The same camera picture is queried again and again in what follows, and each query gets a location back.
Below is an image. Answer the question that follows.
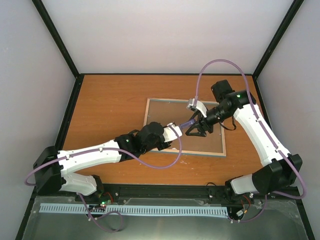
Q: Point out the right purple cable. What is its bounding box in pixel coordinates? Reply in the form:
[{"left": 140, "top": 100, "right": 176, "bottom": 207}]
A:
[{"left": 194, "top": 59, "right": 308, "bottom": 223}]

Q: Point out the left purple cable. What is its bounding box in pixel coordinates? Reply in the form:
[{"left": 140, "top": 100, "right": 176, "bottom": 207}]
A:
[{"left": 24, "top": 123, "right": 183, "bottom": 232}]

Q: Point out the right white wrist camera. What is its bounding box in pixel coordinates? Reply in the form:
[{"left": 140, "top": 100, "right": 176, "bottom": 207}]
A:
[{"left": 186, "top": 98, "right": 208, "bottom": 118}]

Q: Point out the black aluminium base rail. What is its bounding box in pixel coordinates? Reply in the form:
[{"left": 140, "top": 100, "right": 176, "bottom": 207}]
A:
[{"left": 33, "top": 183, "right": 300, "bottom": 205}]

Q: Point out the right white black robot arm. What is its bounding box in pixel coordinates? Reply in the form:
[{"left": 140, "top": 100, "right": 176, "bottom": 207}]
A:
[{"left": 185, "top": 79, "right": 303, "bottom": 201}]

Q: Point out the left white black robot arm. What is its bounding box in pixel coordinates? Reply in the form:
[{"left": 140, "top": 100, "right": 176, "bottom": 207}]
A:
[{"left": 32, "top": 122, "right": 182, "bottom": 202}]

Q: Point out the purple cable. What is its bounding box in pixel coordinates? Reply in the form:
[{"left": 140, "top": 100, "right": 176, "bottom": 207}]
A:
[
  {"left": 194, "top": 59, "right": 308, "bottom": 223},
  {"left": 24, "top": 123, "right": 183, "bottom": 232}
]

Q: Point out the blue wooden photo frame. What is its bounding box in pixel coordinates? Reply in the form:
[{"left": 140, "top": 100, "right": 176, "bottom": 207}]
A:
[{"left": 143, "top": 98, "right": 227, "bottom": 157}]

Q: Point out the light blue slotted cable duct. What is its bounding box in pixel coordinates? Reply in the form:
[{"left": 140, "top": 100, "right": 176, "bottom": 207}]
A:
[{"left": 38, "top": 203, "right": 228, "bottom": 218}]

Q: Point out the grey metal base plate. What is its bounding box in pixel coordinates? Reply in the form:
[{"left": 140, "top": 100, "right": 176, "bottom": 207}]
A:
[{"left": 17, "top": 196, "right": 314, "bottom": 240}]

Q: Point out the red purple handled screwdriver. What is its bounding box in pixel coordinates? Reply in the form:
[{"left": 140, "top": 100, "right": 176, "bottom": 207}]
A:
[{"left": 179, "top": 118, "right": 196, "bottom": 130}]

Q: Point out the black enclosure frame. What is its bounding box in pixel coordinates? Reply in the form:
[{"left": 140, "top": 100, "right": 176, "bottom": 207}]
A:
[{"left": 14, "top": 0, "right": 316, "bottom": 240}]

